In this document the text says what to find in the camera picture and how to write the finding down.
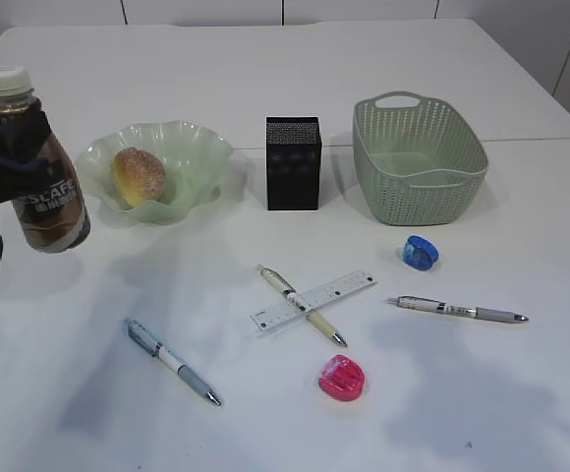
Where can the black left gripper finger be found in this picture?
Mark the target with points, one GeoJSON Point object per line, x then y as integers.
{"type": "Point", "coordinates": [22, 169]}

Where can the brown Nescafe coffee bottle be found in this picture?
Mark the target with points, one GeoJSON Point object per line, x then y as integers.
{"type": "Point", "coordinates": [55, 218]}

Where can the golden bread roll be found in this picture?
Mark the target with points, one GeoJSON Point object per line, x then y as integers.
{"type": "Point", "coordinates": [139, 176]}

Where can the blue pencil sharpener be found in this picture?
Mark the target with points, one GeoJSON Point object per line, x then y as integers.
{"type": "Point", "coordinates": [419, 253]}

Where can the clear plastic ruler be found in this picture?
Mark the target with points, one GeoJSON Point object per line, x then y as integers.
{"type": "Point", "coordinates": [283, 313]}

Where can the pink pencil sharpener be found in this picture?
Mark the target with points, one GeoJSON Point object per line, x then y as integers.
{"type": "Point", "coordinates": [342, 379]}

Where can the white grey pen right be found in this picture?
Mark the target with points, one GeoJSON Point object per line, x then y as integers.
{"type": "Point", "coordinates": [438, 307]}

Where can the green glass ruffled plate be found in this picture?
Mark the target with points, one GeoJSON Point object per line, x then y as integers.
{"type": "Point", "coordinates": [195, 160]}

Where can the white pen grey grip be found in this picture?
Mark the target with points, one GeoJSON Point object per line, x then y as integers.
{"type": "Point", "coordinates": [149, 343]}

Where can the green plastic woven basket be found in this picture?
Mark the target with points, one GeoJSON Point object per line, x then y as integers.
{"type": "Point", "coordinates": [418, 161]}

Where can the black mesh pen holder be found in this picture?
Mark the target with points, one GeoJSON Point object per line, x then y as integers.
{"type": "Point", "coordinates": [292, 163]}

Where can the cream barrel pen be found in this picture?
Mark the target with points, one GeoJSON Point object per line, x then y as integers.
{"type": "Point", "coordinates": [314, 317]}

